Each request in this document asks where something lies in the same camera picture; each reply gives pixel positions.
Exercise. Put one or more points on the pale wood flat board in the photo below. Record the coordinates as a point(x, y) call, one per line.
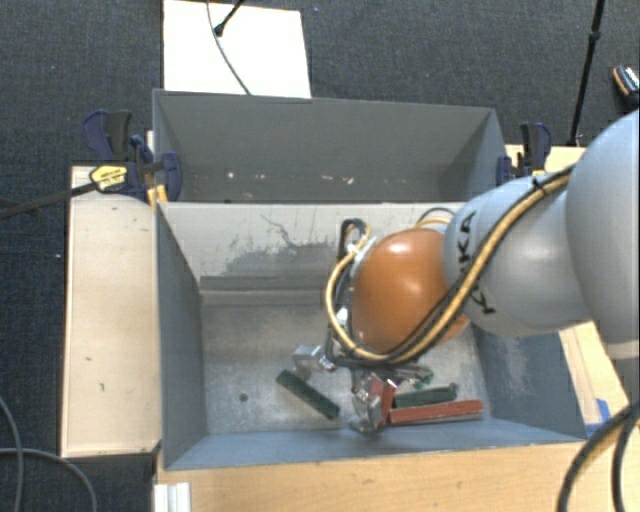
point(110, 320)

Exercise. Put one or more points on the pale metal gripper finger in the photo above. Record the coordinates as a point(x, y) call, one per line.
point(369, 406)
point(309, 354)

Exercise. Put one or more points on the dark green flat block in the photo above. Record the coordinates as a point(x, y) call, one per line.
point(309, 395)
point(425, 395)

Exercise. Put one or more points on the grey metal bin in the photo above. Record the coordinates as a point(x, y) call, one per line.
point(260, 320)

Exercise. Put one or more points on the red-brown flat block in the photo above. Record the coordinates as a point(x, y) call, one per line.
point(389, 400)
point(435, 412)

